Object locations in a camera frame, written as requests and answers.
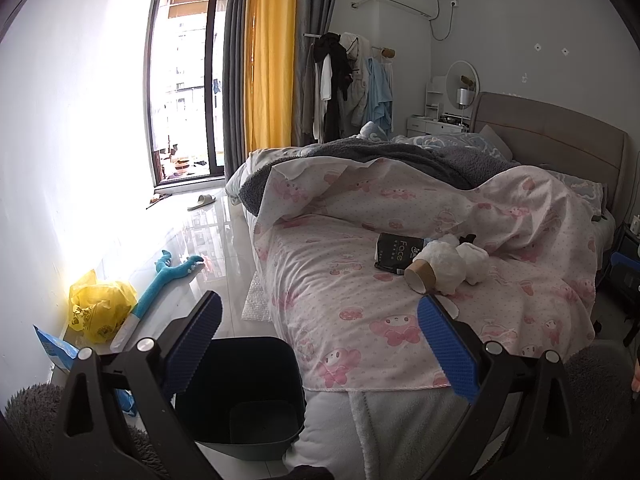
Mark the grey fluffy rug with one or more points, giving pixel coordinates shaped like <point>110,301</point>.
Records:
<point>32,415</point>

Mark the blue dinosaur plush toy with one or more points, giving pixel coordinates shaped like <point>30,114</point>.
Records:
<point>165,274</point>

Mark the black sock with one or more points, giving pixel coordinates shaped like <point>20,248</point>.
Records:
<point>468,238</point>

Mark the round vanity mirror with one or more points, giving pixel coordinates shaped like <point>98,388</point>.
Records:
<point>462,84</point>

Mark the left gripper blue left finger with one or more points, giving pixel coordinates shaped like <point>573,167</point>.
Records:
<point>184,342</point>

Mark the blue snack bag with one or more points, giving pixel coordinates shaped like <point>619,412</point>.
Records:
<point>60,352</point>

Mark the white mattress base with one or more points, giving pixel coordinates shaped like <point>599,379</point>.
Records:
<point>376,434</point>

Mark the yellow curtain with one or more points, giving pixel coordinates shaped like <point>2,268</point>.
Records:
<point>269,73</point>

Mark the white tissue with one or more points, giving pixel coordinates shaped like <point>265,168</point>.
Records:
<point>448,267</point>

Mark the blue grey pillow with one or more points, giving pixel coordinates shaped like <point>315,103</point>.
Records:
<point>487,144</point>

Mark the brown paper cup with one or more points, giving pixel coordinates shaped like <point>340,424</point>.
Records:
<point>420,277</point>

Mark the black face mask packet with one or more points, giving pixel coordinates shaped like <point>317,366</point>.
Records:
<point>394,253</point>

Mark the pink patterned duvet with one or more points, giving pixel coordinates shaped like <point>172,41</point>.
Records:
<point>345,250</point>

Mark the grey slipper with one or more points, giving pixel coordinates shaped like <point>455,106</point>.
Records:
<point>202,201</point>

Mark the grey upholstered headboard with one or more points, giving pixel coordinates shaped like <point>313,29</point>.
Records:
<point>553,137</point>

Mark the dark trash bin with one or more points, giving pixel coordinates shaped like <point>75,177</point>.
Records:
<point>246,398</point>

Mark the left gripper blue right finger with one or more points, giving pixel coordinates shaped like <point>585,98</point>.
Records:
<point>458,359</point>

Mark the clothes rack with garments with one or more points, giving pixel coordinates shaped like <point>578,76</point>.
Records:
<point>350,88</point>

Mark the window with dark frame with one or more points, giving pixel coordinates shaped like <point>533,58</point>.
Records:
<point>184,89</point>

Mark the white fluffy tissue wad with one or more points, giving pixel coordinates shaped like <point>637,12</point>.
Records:
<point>476,261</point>

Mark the yellow plastic bag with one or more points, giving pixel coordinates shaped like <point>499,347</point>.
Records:
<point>97,309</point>

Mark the grey curtain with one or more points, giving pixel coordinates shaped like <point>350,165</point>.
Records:
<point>233,82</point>

